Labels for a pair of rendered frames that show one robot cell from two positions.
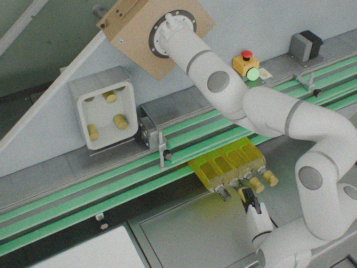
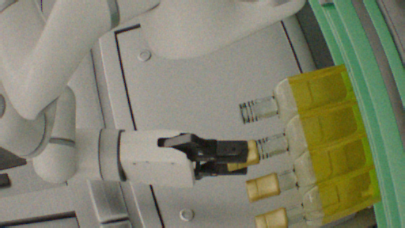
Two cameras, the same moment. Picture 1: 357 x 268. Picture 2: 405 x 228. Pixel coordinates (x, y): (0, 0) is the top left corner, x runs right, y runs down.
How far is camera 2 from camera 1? 119 cm
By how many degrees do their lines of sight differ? 58
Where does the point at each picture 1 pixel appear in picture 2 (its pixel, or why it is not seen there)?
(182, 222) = (259, 68)
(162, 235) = not seen: hidden behind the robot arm
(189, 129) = (369, 32)
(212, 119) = (391, 82)
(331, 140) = (28, 35)
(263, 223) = (134, 141)
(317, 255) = not seen: outside the picture
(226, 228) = not seen: hidden behind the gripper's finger
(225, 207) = (274, 162)
